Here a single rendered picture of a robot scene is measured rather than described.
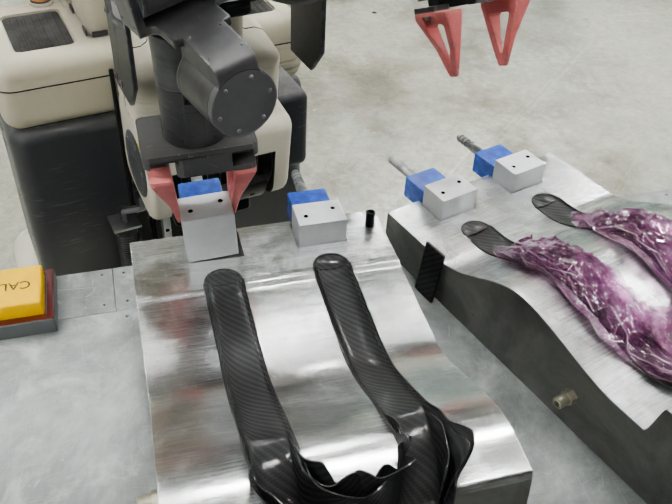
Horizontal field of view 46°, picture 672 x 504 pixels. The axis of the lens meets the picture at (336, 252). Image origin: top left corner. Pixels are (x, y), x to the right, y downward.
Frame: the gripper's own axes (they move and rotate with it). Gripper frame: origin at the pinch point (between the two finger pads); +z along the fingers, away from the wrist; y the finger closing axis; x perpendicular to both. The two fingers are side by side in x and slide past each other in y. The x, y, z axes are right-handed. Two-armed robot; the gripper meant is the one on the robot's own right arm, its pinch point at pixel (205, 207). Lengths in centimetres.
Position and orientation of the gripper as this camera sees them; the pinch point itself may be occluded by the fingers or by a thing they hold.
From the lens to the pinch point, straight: 79.3
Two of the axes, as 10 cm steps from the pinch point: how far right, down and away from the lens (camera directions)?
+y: 9.6, -1.7, 2.1
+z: -0.2, 7.2, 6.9
